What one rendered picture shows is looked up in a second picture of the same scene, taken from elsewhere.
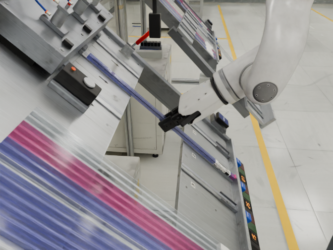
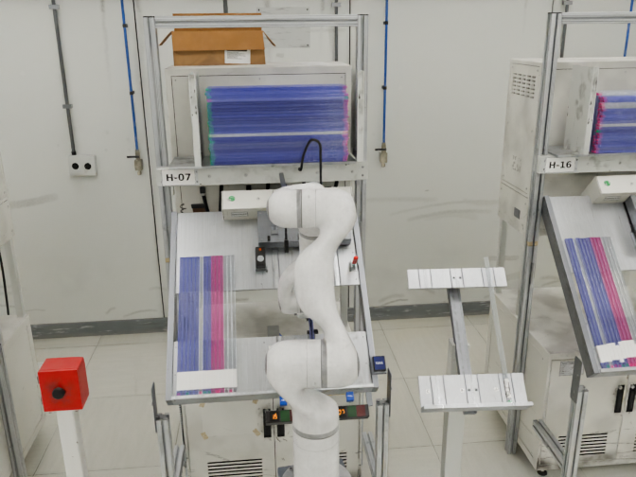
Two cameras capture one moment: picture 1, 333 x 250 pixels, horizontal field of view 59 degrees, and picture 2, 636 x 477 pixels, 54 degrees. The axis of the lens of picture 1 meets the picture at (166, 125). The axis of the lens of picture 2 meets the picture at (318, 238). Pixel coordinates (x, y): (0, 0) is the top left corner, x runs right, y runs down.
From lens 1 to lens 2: 2.08 m
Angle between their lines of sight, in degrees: 71
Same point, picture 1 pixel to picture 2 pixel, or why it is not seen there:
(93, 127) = (252, 279)
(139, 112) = (529, 387)
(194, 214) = (247, 350)
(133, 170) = not seen: hidden behind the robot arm
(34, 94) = (243, 252)
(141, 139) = (524, 427)
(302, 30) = (290, 274)
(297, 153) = not seen: outside the picture
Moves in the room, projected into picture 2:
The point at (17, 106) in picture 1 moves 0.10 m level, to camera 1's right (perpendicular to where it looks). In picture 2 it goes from (230, 251) to (232, 260)
